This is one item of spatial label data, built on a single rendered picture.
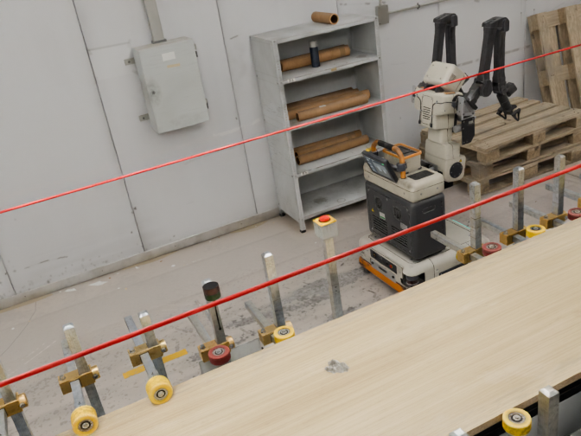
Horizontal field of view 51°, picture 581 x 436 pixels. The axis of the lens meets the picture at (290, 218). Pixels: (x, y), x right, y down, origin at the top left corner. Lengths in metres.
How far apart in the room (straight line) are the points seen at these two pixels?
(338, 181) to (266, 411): 3.74
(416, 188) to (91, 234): 2.56
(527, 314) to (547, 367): 0.29
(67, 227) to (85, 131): 0.75
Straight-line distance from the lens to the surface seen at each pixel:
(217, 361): 2.31
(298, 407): 2.04
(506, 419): 1.96
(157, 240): 5.11
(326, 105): 4.88
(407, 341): 2.25
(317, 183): 5.47
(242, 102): 5.01
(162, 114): 4.58
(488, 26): 3.82
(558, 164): 3.13
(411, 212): 3.73
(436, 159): 4.05
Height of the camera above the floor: 2.27
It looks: 25 degrees down
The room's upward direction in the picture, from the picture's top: 9 degrees counter-clockwise
